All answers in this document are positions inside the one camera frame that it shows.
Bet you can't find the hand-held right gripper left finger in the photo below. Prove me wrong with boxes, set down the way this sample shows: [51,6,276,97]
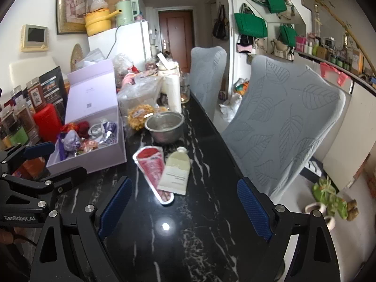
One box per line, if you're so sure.
[31,176,133,282]

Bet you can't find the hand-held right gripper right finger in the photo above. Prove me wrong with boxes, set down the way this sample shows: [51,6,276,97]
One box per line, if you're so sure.
[236,178,337,282]

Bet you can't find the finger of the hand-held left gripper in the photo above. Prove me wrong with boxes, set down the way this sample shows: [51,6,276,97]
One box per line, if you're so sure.
[0,167,87,196]
[0,141,55,174]

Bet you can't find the purple sachet with tassel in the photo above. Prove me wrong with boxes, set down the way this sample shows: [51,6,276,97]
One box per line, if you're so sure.
[58,131,82,157]

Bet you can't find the colourful foil triangular packet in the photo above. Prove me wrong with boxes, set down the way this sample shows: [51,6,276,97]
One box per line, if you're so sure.
[79,139,99,154]

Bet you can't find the red and white pouch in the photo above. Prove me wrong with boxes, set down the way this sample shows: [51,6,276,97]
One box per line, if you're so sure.
[133,146,174,205]

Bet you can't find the white charging cable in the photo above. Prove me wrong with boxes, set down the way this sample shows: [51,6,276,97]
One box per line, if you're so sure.
[88,123,104,137]

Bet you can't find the silver purple foil packet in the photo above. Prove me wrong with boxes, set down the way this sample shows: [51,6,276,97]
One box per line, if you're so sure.
[98,122,118,145]

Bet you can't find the cream squeeze tube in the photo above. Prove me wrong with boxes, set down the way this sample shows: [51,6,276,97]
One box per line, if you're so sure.
[157,147,191,196]

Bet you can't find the lavender gift box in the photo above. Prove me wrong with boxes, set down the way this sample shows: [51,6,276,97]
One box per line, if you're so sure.
[46,59,127,174]

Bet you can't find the person's left hand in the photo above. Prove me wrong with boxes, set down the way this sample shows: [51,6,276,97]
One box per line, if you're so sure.
[0,226,28,246]

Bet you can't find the jar of red sauce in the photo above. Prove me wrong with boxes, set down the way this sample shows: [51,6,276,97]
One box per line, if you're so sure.
[13,159,47,180]

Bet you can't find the red plastic bottle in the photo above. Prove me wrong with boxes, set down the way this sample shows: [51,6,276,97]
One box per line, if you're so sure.
[33,103,63,143]

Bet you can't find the cluster of clear spice jars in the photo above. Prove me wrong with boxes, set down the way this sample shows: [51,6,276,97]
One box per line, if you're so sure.
[0,76,47,150]

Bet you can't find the white slippers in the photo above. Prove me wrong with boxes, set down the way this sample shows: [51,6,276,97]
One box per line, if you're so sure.
[304,203,337,230]

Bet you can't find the black printed brochure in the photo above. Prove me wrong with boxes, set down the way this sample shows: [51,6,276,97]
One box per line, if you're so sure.
[38,66,69,109]

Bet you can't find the green sandals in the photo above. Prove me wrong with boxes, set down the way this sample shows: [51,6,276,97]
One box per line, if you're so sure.
[311,178,359,221]

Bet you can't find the yellow snack bag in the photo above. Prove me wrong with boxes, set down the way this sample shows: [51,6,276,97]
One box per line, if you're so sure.
[126,104,168,131]

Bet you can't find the metal bowl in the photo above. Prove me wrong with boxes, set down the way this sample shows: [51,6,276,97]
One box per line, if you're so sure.
[145,112,185,144]

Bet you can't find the grey leaf-pattern covered chair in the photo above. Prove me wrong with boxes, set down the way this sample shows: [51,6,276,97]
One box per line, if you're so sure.
[190,46,227,121]
[221,55,346,203]

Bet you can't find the woven hand fan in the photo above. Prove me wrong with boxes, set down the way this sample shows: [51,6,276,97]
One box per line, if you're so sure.
[70,43,84,72]

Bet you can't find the white plastic bag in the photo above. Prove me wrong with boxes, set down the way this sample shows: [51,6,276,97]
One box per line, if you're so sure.
[220,97,243,122]

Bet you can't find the white paper packages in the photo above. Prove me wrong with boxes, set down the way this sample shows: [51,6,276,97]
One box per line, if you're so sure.
[75,48,106,71]

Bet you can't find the clear plastic bagged container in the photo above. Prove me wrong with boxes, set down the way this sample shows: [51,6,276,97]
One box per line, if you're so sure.
[117,78,163,118]

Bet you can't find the orange and green bag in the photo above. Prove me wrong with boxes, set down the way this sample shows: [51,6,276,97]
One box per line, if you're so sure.
[234,79,250,96]

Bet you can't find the white paper roll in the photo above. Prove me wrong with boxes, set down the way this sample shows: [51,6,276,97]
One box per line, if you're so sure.
[163,73,183,114]

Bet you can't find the clear drinking glass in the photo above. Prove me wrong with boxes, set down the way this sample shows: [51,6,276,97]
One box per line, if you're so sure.
[180,72,191,104]

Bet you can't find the yellow cooking pot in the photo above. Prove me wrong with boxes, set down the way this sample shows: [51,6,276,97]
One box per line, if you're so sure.
[85,8,121,37]

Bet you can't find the white refrigerator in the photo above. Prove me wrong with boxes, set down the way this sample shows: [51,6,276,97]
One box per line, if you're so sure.
[88,20,153,65]

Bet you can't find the gold framed picture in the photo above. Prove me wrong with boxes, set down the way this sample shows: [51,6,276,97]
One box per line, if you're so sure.
[56,0,89,35]

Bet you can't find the cream teapot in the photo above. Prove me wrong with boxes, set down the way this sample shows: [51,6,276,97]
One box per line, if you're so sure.
[157,51,180,77]

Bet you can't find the pink plastic bag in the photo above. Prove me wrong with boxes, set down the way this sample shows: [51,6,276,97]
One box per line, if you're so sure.
[320,62,352,86]

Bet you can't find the pale green electric kettle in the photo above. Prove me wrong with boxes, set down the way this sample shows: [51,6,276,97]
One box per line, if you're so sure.
[114,0,140,27]

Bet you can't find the row of cosmetic bottles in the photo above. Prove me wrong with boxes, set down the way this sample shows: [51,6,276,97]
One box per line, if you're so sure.
[295,34,376,78]

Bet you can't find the brown entrance door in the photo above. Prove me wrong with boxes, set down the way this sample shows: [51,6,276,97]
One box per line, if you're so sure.
[159,10,195,74]

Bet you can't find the green tote bag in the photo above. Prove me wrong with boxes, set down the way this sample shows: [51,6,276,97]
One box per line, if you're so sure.
[234,12,268,39]

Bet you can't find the dark hanging handbag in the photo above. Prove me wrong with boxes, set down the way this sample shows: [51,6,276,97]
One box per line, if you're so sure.
[212,4,230,40]

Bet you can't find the wall intercom panel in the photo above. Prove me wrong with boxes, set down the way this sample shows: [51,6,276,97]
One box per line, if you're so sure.
[20,24,49,53]

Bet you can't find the black power cord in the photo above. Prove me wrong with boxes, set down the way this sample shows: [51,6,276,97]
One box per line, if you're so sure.
[106,26,121,59]

